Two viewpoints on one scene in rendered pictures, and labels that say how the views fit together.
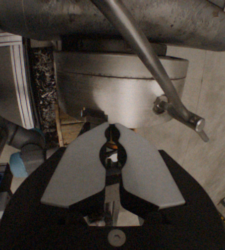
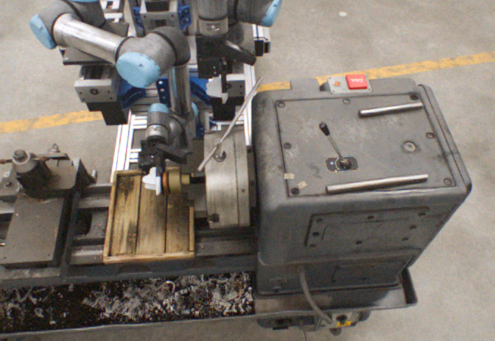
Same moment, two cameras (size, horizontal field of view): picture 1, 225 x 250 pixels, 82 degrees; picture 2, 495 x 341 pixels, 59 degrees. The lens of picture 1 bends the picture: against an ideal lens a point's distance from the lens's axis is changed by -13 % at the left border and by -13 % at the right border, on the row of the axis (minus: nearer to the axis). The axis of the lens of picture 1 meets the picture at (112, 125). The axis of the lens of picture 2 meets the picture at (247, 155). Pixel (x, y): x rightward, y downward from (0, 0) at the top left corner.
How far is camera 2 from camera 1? 126 cm
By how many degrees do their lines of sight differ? 62
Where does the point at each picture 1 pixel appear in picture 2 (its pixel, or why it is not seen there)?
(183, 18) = (268, 151)
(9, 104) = not seen: hidden behind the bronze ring
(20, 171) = (158, 107)
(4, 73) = not seen: hidden behind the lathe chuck
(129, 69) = (238, 137)
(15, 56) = not seen: hidden behind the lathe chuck
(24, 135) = (174, 129)
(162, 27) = (261, 147)
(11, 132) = (180, 120)
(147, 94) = (225, 145)
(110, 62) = (240, 132)
